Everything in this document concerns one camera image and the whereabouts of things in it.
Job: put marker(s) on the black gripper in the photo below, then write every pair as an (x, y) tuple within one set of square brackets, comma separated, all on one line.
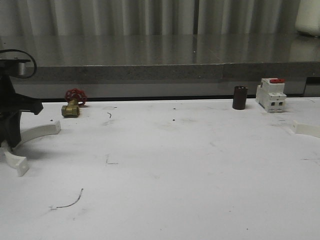
[(12, 105)]

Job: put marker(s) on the white half clamp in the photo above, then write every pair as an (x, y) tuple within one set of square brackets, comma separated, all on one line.
[(20, 163), (306, 129)]

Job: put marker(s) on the brass valve red handwheel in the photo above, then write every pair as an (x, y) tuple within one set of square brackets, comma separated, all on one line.
[(75, 98)]

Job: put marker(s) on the grey stone counter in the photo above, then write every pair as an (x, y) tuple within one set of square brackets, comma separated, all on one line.
[(169, 66)]

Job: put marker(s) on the dark brown cylinder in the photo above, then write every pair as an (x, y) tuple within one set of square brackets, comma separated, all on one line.
[(239, 97)]

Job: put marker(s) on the white container on counter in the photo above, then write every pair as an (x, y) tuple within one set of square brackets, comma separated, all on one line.
[(308, 18)]

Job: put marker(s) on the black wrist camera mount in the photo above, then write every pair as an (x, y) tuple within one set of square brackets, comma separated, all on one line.
[(13, 67)]

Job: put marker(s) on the white circuit breaker red switch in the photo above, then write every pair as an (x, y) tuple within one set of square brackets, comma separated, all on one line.
[(270, 95)]

